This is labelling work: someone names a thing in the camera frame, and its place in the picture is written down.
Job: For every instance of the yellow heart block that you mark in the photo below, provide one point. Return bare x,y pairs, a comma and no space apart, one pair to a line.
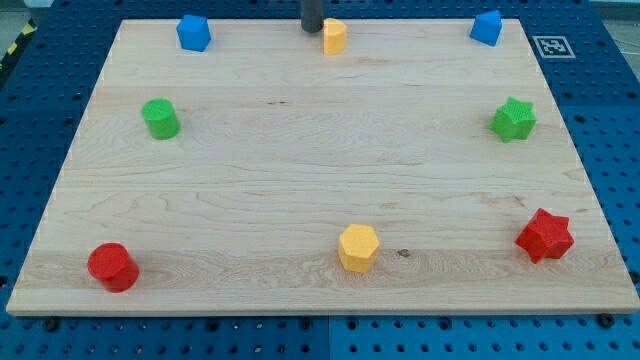
334,36

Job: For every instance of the yellow hexagon block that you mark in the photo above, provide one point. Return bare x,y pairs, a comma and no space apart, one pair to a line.
358,248

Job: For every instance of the light wooden board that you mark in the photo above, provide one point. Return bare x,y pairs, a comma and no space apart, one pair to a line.
282,147

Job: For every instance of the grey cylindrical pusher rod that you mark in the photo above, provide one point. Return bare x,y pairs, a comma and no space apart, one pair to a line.
311,15

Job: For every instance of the green cylinder block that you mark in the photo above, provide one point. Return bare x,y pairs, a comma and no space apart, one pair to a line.
160,118

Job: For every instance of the blue pentagon block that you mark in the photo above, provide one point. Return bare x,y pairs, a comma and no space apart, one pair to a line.
193,33

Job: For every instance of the green star block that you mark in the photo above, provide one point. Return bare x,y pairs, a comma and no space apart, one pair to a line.
514,120

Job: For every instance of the red cylinder block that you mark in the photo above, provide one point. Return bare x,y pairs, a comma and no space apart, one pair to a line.
113,267

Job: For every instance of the blue cube block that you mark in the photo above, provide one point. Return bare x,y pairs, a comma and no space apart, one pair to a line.
487,28

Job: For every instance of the red star block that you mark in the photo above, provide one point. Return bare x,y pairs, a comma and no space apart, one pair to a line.
545,236

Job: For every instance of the white fiducial marker tag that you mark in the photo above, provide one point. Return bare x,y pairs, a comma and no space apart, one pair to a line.
553,47

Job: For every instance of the black bolt front left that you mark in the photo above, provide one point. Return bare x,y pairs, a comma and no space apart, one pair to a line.
50,324

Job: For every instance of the black bolt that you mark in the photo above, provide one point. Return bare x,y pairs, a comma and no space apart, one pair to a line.
50,324
605,320

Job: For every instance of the black bolt front right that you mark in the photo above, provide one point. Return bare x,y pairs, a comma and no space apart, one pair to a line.
605,320

